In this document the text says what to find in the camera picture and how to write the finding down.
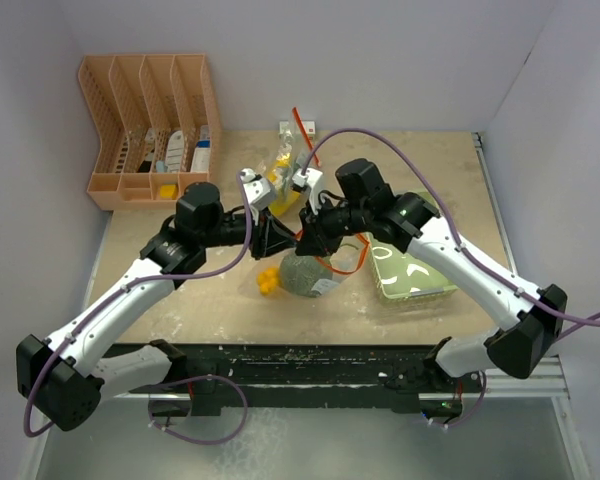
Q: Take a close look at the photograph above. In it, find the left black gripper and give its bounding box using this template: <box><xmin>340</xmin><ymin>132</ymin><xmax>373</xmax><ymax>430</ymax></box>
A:
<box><xmin>199</xmin><ymin>203</ymin><xmax>298</xmax><ymax>260</ymax></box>

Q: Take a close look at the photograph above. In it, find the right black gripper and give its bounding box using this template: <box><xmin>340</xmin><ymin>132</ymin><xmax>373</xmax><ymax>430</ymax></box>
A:
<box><xmin>296</xmin><ymin>193</ymin><xmax>372</xmax><ymax>256</ymax></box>

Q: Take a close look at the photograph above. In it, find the netted green melon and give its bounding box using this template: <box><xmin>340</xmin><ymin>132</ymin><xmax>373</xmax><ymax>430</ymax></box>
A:
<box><xmin>279</xmin><ymin>252</ymin><xmax>339</xmax><ymax>298</ymax></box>

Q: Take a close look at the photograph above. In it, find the yellow banana bunch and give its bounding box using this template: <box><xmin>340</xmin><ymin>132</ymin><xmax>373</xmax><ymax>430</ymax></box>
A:
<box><xmin>266</xmin><ymin>153</ymin><xmax>300</xmax><ymax>217</ymax></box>

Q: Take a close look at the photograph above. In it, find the clear zip bag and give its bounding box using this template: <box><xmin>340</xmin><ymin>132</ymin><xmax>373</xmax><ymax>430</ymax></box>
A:
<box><xmin>259</xmin><ymin>106</ymin><xmax>322</xmax><ymax>217</ymax></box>
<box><xmin>238</xmin><ymin>234</ymin><xmax>370</xmax><ymax>300</ymax></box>

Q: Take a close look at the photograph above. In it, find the yellow bell pepper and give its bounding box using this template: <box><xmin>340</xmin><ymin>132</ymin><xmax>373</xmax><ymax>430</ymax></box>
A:
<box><xmin>256</xmin><ymin>267</ymin><xmax>280</xmax><ymax>296</ymax></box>

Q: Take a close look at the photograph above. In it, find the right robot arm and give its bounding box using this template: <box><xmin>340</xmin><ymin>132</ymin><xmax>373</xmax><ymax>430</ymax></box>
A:
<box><xmin>292</xmin><ymin>158</ymin><xmax>567</xmax><ymax>391</ymax></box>

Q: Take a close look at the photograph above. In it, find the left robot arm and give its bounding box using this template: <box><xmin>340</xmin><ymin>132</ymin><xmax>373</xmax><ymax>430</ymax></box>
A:
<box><xmin>16</xmin><ymin>170</ymin><xmax>294</xmax><ymax>438</ymax></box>

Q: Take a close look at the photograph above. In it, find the pale green plastic basket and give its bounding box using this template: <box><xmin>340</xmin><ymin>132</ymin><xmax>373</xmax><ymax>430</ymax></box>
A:
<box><xmin>367</xmin><ymin>189</ymin><xmax>457</xmax><ymax>307</ymax></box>

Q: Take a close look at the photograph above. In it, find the small green white box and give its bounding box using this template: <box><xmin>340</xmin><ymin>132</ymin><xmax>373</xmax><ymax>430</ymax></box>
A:
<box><xmin>278</xmin><ymin>120</ymin><xmax>316</xmax><ymax>141</ymax></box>

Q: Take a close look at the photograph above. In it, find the white blue box organizer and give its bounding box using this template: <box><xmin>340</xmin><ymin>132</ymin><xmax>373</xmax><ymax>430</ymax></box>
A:
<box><xmin>189</xmin><ymin>125</ymin><xmax>211</xmax><ymax>173</ymax></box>

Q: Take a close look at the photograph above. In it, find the yellow item in organizer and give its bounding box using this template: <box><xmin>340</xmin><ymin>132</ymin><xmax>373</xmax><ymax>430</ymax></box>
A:
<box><xmin>158</xmin><ymin>184</ymin><xmax>178</xmax><ymax>200</ymax></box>

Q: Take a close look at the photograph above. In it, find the white remote in organizer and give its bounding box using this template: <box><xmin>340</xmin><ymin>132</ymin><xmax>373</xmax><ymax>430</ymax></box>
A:
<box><xmin>164</xmin><ymin>130</ymin><xmax>185</xmax><ymax>173</ymax></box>

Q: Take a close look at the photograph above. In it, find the peach desk organizer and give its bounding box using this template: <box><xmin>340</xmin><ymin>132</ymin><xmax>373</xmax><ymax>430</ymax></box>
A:
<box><xmin>78</xmin><ymin>53</ymin><xmax>223</xmax><ymax>211</ymax></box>

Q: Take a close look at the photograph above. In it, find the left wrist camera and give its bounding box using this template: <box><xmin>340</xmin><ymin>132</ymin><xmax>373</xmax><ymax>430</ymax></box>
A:
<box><xmin>239</xmin><ymin>168</ymin><xmax>276</xmax><ymax>211</ymax></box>

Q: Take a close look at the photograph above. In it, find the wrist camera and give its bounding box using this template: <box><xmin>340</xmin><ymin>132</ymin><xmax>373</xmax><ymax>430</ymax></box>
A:
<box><xmin>239</xmin><ymin>168</ymin><xmax>276</xmax><ymax>211</ymax></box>
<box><xmin>292</xmin><ymin>168</ymin><xmax>325</xmax><ymax>215</ymax></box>

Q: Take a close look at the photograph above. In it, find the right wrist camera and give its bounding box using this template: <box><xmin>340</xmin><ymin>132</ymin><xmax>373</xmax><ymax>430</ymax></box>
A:
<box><xmin>292</xmin><ymin>168</ymin><xmax>325</xmax><ymax>215</ymax></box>

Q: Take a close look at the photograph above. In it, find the black table edge rail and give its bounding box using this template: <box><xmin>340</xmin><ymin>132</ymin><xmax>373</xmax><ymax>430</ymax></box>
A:
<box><xmin>99</xmin><ymin>339</ymin><xmax>536</xmax><ymax>417</ymax></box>

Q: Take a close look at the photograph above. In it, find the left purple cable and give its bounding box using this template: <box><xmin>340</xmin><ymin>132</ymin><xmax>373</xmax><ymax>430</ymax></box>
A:
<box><xmin>23</xmin><ymin>172</ymin><xmax>257</xmax><ymax>445</ymax></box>

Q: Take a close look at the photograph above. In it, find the purple cable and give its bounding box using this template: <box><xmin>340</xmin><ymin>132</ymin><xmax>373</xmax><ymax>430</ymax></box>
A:
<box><xmin>299</xmin><ymin>128</ymin><xmax>600</xmax><ymax>431</ymax></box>
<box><xmin>23</xmin><ymin>172</ymin><xmax>257</xmax><ymax>445</ymax></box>

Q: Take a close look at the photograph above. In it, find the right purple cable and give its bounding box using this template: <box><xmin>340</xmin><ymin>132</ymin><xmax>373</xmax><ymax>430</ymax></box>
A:
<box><xmin>299</xmin><ymin>128</ymin><xmax>600</xmax><ymax>431</ymax></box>

